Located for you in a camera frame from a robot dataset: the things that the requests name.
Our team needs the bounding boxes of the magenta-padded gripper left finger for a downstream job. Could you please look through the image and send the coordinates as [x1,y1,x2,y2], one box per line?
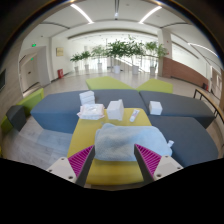
[46,145,96,188]

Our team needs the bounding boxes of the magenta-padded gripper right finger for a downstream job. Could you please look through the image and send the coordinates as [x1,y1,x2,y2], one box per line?
[133,143,184,184]

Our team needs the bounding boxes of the light blue towel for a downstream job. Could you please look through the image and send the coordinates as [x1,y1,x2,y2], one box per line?
[94,123,174,162]

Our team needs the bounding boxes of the white tube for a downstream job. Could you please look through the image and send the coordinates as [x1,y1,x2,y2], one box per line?
[129,108,141,123]

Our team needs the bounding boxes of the white wet wipes pack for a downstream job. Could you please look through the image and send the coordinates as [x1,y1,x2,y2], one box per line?
[76,103,106,121]

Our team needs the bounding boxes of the small white cube box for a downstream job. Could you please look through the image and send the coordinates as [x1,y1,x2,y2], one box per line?
[148,100,164,116]

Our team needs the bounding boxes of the long grey upholstered seat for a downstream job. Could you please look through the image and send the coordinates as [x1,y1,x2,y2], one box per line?
[30,88,149,134]

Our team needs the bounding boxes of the stack of white tissue packs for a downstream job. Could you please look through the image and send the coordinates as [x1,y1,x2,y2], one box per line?
[78,90,96,106]

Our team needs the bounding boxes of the green upholstered seat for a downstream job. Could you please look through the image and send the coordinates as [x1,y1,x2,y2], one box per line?
[0,87,45,134]
[135,77,174,94]
[85,75,136,91]

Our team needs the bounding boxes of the dark grey seat block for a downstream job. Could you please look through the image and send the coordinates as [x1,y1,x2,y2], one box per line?
[5,104,28,132]

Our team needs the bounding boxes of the wooden bench with black legs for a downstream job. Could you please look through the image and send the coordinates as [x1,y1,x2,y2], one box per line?
[193,88,224,124]

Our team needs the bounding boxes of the wooden shelf unit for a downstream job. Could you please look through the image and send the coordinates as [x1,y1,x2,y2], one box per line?
[218,68,224,113]

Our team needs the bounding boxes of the yellow framed picture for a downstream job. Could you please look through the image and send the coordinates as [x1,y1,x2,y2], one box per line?
[55,46,65,57]

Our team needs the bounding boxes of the group of potted plants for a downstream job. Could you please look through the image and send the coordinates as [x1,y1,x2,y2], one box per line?
[69,36,169,76]

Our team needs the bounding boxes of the ceiling strip lights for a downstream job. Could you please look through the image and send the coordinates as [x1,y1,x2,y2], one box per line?
[69,2,164,25]

